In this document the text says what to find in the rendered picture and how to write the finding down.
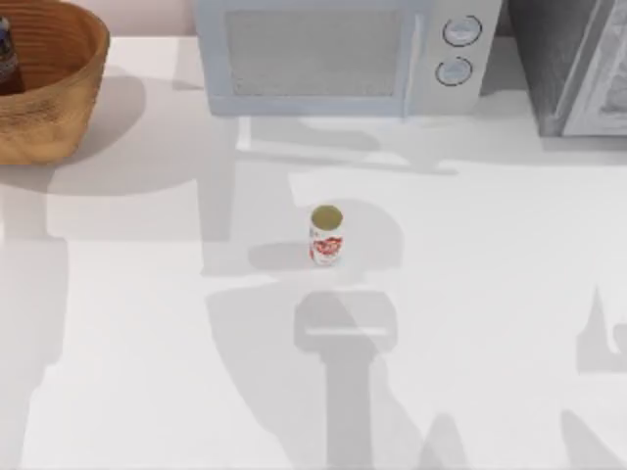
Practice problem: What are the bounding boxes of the red and white can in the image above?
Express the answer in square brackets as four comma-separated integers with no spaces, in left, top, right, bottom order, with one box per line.
[308,205,346,268]

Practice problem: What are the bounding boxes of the pale microwave oven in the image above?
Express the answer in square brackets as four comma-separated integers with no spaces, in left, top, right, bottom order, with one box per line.
[191,0,504,120]

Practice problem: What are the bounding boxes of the microwave oven door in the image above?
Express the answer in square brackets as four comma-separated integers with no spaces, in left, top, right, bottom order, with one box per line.
[191,0,428,120]

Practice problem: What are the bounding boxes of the round microwave knob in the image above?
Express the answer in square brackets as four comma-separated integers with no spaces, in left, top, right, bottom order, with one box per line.
[434,55,474,88]
[442,14,484,47]

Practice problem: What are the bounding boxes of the woven wooden basket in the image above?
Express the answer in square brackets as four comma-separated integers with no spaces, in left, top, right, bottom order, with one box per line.
[0,0,112,166]

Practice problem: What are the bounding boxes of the grey cabinet door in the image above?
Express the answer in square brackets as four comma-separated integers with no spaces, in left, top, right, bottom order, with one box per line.
[557,0,627,138]

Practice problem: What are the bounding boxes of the dark brown bottle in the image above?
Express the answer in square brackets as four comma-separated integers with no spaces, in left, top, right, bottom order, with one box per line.
[0,15,25,97]

